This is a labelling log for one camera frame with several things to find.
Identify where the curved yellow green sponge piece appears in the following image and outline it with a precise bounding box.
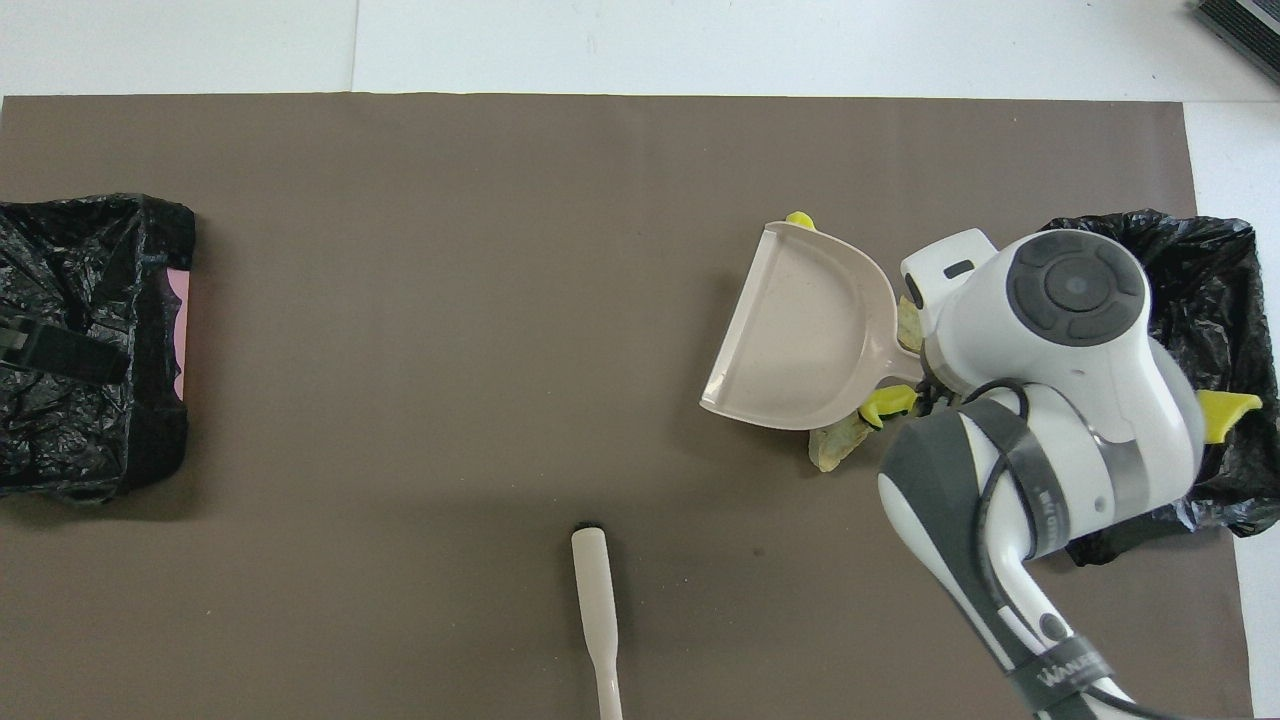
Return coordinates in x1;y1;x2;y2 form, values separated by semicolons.
858;384;921;431

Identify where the elongated pale beige sponge chunk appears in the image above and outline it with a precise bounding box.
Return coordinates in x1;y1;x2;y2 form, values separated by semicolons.
808;415;876;474

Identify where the beige brush with black bristles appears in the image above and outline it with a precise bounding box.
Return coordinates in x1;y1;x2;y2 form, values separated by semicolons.
569;520;626;720

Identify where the dark ribbed device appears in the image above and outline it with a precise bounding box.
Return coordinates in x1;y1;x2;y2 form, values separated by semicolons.
1193;0;1280;58

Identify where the pink plastic bin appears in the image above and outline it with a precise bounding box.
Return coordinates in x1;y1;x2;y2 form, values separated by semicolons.
165;268;191;403

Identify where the beige plastic dustpan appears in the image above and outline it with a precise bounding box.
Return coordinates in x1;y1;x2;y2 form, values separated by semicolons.
698;220;926;433

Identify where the black trash bag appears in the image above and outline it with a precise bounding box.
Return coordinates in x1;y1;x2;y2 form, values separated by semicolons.
1035;208;1280;567
0;193;197;504

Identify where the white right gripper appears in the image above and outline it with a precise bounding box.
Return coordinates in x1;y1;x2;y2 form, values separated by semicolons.
900;228;1001;413

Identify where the green yellow sponge wedge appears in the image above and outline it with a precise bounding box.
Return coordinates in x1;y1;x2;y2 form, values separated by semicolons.
1195;388;1264;444

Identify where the rounded pale beige sponge chunk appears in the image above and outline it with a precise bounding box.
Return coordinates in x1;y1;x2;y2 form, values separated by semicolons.
893;296;926;353

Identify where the brown paper table mat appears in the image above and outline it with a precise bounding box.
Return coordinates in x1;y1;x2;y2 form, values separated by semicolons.
0;93;1256;720

